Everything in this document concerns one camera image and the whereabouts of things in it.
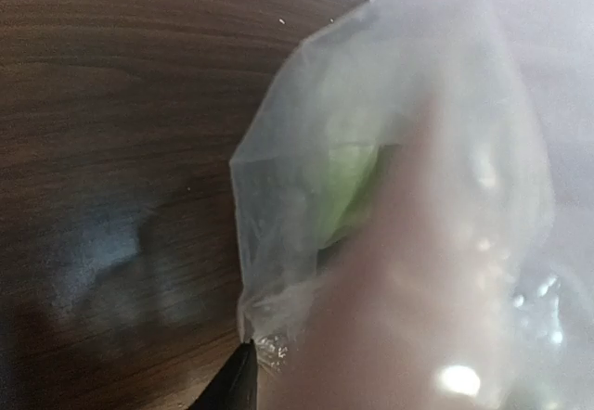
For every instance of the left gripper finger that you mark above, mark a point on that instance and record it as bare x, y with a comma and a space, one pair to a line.
234, 386

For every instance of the clear zip top bag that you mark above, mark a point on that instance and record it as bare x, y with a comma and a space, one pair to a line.
470, 284

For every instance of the pale green fake cabbage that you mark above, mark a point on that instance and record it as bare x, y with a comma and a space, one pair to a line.
348, 181

